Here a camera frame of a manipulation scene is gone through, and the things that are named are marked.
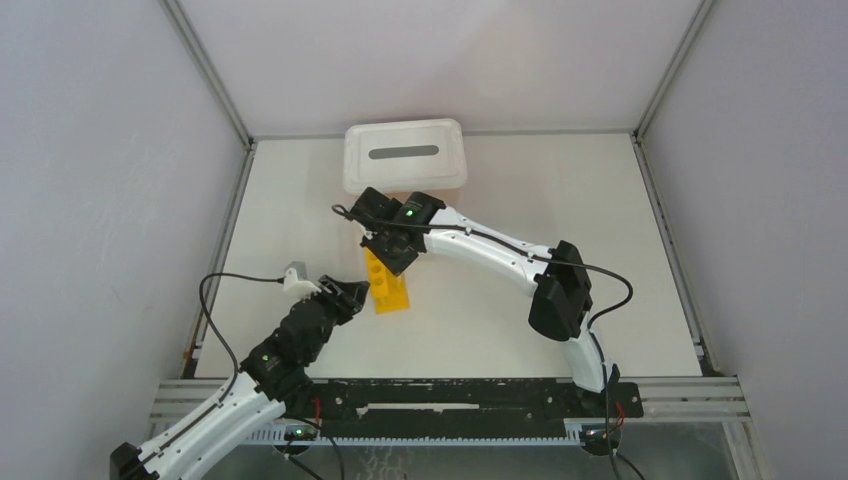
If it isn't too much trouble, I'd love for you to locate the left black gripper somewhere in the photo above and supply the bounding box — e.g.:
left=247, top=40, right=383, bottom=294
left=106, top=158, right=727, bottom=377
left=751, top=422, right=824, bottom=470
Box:
left=299, top=275, right=370, bottom=363

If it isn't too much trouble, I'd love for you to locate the yellow test tube rack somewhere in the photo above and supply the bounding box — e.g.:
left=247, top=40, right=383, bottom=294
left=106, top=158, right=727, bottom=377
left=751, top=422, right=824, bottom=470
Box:
left=364, top=249, right=410, bottom=314

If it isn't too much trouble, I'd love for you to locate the pink plastic storage bin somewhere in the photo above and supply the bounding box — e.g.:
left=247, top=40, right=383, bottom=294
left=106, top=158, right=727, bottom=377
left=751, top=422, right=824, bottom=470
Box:
left=426, top=189, right=461, bottom=207

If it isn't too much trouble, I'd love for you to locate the translucent white bin lid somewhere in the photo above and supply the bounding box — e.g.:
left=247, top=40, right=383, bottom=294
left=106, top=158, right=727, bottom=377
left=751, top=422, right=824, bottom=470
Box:
left=342, top=118, right=468, bottom=195

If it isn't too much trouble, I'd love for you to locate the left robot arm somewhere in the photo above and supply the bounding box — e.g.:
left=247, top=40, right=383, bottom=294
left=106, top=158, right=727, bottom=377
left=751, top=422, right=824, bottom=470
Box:
left=109, top=262, right=370, bottom=479

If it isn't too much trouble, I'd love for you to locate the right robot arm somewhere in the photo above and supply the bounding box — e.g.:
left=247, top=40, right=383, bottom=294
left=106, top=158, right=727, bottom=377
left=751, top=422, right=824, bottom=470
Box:
left=334, top=187, right=618, bottom=416

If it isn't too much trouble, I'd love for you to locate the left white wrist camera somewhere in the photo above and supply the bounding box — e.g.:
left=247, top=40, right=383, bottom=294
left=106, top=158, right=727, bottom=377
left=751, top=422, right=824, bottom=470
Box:
left=282, top=261, right=321, bottom=298

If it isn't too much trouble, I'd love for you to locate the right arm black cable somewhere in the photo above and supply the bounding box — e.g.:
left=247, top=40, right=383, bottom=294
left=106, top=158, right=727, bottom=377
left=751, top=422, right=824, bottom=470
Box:
left=331, top=203, right=635, bottom=425

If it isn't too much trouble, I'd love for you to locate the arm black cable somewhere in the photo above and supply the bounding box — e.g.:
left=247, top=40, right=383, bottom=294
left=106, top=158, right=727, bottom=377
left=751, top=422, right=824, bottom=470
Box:
left=331, top=203, right=635, bottom=425
left=122, top=272, right=287, bottom=480

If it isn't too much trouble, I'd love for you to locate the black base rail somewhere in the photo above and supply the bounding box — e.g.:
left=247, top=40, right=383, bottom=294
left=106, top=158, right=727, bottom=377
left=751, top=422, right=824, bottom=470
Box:
left=286, top=378, right=644, bottom=441

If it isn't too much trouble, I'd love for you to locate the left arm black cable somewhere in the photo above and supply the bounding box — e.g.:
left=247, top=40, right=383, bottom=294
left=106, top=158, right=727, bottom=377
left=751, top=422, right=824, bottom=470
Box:
left=122, top=272, right=287, bottom=480

